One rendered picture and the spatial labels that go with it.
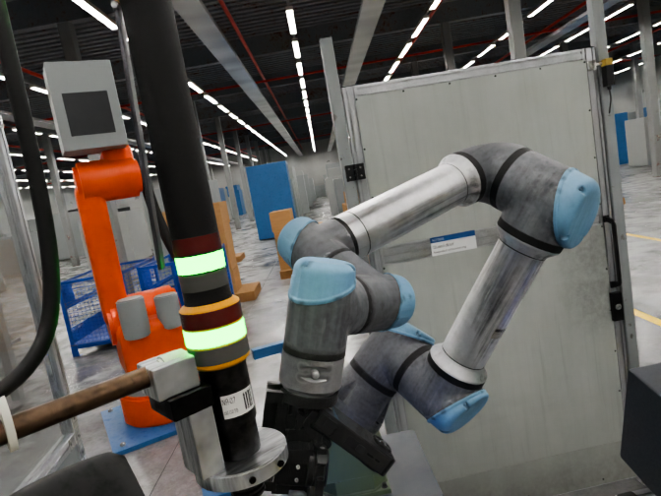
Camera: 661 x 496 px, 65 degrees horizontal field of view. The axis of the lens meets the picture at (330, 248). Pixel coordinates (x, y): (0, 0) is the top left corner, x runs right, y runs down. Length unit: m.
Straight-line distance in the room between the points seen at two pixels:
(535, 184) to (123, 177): 3.68
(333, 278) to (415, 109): 1.73
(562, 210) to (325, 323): 0.45
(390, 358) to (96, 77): 3.57
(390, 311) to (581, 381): 2.10
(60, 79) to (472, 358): 3.72
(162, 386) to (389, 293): 0.37
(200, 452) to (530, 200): 0.67
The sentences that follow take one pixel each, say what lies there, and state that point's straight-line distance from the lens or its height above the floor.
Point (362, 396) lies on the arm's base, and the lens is 1.09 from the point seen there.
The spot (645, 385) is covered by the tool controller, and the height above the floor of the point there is 1.24.
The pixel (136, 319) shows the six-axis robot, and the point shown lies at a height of 0.88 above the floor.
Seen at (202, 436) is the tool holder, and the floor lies 1.48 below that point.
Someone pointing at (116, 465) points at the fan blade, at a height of 1.41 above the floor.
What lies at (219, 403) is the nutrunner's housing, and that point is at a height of 1.50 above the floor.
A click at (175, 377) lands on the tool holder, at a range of 0.37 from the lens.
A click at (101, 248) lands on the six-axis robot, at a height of 1.42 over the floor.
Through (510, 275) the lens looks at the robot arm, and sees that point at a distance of 0.93.
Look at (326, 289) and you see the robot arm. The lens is 0.58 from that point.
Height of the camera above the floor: 1.64
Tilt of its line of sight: 7 degrees down
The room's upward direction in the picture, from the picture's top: 10 degrees counter-clockwise
